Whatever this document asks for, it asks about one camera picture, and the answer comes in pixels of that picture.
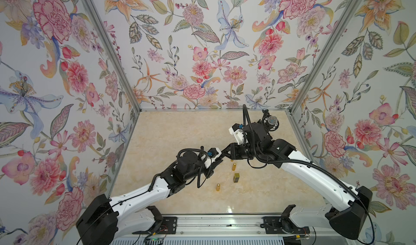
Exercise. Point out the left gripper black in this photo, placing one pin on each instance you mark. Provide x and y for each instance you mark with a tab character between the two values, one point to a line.
215	164

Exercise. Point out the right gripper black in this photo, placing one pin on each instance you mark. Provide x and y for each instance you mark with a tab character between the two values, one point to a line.
234	155

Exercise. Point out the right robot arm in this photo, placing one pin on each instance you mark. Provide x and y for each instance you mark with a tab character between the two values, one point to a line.
347	207

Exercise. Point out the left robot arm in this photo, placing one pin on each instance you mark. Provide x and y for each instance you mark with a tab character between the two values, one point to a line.
162	186

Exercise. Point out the square gold black lipstick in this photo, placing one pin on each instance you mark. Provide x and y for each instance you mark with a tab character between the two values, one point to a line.
236	178

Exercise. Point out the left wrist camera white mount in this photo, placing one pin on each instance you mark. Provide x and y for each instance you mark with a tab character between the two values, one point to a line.
213	156

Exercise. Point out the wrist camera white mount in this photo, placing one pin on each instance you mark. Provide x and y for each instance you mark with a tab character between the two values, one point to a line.
237	132
213	156

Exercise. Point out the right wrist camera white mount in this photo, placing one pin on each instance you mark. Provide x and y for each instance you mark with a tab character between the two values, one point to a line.
237	132

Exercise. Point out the aluminium front rail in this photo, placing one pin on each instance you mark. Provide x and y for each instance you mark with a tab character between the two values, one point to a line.
221	225

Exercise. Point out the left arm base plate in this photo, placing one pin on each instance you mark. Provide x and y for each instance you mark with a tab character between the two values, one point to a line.
168	226

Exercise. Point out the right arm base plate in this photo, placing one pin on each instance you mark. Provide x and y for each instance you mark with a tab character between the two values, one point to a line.
276	225

